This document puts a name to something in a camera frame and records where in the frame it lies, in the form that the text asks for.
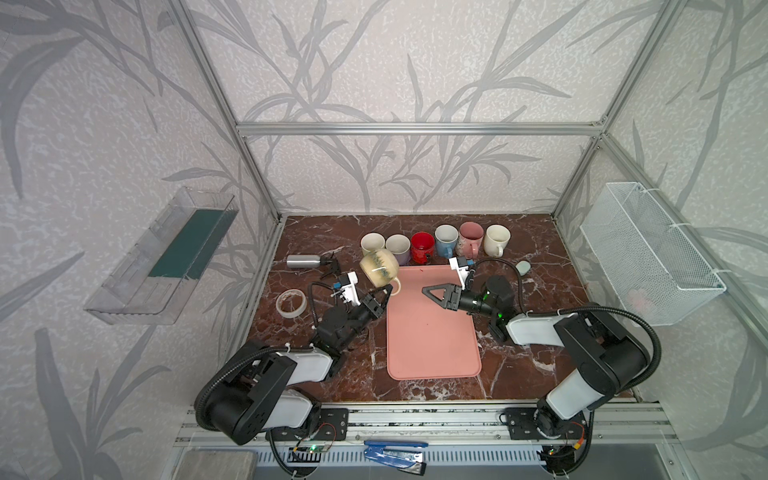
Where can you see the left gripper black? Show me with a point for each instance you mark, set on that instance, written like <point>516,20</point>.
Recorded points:
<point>369,303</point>

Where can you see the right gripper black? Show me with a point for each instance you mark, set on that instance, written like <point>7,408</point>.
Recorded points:
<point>453,297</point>

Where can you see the beige teapot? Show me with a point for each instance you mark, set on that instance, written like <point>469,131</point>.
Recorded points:
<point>381,268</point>

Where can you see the pink plastic tray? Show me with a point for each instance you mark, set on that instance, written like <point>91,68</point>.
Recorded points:
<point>425,341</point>

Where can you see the green mug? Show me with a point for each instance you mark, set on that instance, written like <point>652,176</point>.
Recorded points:
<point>372,242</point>

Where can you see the red mug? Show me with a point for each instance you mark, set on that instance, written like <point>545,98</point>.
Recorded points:
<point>422,248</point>

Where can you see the purple mug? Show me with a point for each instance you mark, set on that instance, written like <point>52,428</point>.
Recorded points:
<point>400,247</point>

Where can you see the blue mug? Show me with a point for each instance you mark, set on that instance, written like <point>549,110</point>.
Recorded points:
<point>446,238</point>

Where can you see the pink mug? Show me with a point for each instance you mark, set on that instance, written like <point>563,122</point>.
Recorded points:
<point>470,240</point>

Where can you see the white mug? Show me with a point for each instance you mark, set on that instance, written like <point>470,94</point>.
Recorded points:
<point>496,240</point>

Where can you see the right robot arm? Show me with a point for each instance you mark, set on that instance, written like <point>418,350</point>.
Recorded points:
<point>612,349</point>

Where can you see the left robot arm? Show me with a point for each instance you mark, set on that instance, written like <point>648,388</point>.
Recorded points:
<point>256,390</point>

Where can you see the clear tape roll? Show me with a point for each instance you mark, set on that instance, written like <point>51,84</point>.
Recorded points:
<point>291,303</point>

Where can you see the silver metal cylinder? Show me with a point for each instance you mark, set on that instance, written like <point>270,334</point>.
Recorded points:
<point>303,261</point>

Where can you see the green circuit board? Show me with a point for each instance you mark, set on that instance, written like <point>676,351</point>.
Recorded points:
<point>312,448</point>

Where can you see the blue stapler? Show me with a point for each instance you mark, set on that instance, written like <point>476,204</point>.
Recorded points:
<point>406,457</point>

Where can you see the pink object in basket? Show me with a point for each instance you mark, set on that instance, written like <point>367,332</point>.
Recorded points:
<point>640,302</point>

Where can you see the grey foam block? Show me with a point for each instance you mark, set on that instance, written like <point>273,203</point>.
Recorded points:
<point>216,465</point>

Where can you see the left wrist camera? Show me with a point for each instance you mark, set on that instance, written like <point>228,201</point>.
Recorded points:
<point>344,288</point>

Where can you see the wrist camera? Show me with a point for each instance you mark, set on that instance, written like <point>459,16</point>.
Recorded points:
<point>463,267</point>
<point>344,288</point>

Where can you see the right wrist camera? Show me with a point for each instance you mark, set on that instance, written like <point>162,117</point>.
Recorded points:
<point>463,267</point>

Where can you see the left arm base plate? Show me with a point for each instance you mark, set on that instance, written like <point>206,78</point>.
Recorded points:
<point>325,425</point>

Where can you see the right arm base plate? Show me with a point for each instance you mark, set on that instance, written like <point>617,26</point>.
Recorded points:
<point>533,423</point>

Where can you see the white wire basket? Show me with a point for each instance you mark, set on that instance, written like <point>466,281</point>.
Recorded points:
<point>639,246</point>

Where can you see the clear plastic wall shelf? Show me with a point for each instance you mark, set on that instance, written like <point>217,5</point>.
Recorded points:
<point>154,281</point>

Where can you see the aluminium mounting rail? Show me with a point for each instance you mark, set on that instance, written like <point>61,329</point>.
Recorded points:
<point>478,422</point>

